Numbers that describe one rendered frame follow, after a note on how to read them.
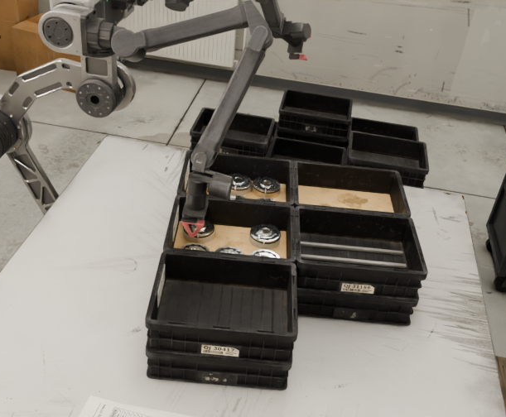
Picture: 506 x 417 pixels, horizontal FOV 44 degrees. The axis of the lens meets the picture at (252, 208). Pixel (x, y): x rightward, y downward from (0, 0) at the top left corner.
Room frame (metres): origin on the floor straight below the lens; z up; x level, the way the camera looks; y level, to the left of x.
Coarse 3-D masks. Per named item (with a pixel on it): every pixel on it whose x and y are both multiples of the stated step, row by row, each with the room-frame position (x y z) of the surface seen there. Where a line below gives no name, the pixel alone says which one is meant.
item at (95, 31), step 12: (84, 12) 1.74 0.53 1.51; (96, 12) 1.79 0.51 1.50; (84, 24) 1.71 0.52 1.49; (96, 24) 1.73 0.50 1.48; (108, 24) 1.74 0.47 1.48; (84, 36) 1.71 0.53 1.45; (96, 36) 1.71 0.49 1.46; (108, 36) 1.71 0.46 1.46; (84, 48) 1.71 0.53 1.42; (96, 48) 1.73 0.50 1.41
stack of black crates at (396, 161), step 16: (352, 144) 2.99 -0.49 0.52; (368, 144) 2.98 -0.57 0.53; (384, 144) 2.97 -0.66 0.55; (400, 144) 2.96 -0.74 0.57; (416, 144) 2.95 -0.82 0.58; (352, 160) 2.70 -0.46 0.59; (368, 160) 2.71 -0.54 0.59; (384, 160) 2.91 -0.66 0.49; (400, 160) 2.93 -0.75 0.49; (416, 160) 2.95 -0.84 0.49; (416, 176) 2.68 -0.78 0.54
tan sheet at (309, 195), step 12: (300, 192) 1.99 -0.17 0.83; (312, 192) 2.00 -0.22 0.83; (324, 192) 2.00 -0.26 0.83; (336, 192) 2.01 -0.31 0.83; (348, 192) 2.02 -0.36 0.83; (360, 192) 2.03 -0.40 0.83; (324, 204) 1.92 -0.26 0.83; (336, 204) 1.93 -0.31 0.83; (348, 204) 1.94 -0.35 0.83; (360, 204) 1.95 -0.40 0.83; (372, 204) 1.96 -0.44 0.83; (384, 204) 1.97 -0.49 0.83
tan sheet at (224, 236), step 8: (176, 232) 1.66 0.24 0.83; (216, 232) 1.68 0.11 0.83; (224, 232) 1.69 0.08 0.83; (232, 232) 1.69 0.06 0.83; (240, 232) 1.69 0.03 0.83; (248, 232) 1.70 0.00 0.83; (176, 240) 1.62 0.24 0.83; (184, 240) 1.62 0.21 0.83; (216, 240) 1.64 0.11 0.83; (224, 240) 1.64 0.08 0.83; (232, 240) 1.65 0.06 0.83; (240, 240) 1.65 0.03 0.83; (248, 240) 1.66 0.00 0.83; (280, 240) 1.68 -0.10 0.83; (216, 248) 1.60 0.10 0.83; (240, 248) 1.61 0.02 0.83; (248, 248) 1.62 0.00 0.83; (256, 248) 1.62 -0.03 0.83; (272, 248) 1.63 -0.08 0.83; (280, 248) 1.63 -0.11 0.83; (280, 256) 1.59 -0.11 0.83
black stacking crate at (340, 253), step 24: (312, 216) 1.74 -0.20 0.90; (336, 216) 1.74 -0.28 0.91; (360, 216) 1.74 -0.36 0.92; (312, 240) 1.70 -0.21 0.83; (336, 240) 1.72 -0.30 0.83; (360, 240) 1.73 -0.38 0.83; (384, 240) 1.74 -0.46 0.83; (408, 240) 1.68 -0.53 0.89; (360, 264) 1.60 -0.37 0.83; (408, 264) 1.62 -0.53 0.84; (312, 288) 1.46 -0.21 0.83; (336, 288) 1.46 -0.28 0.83; (384, 288) 1.47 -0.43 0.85; (408, 288) 1.47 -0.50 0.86
